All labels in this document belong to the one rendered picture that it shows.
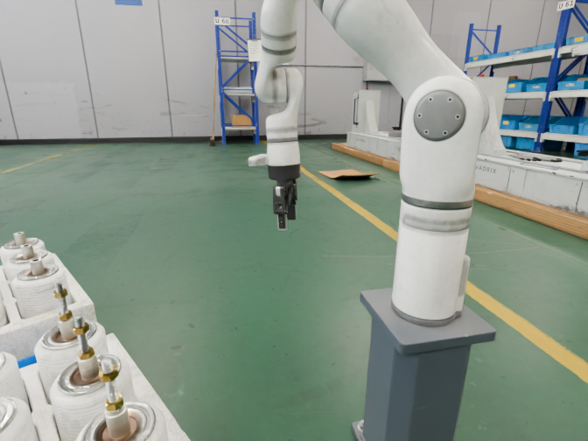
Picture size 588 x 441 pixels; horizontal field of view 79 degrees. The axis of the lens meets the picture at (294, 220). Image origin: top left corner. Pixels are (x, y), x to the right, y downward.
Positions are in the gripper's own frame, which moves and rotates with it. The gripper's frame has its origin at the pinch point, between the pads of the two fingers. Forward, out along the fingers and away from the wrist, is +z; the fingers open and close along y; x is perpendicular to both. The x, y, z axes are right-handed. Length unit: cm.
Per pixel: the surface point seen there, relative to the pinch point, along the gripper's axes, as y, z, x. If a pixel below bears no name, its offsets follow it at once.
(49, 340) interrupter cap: -42, 7, 28
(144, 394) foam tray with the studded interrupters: -41.5, 15.3, 13.5
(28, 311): -27, 12, 50
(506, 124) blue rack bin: 546, -2, -221
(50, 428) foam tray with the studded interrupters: -50, 15, 22
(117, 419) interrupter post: -54, 6, 6
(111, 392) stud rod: -54, 3, 7
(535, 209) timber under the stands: 130, 29, -106
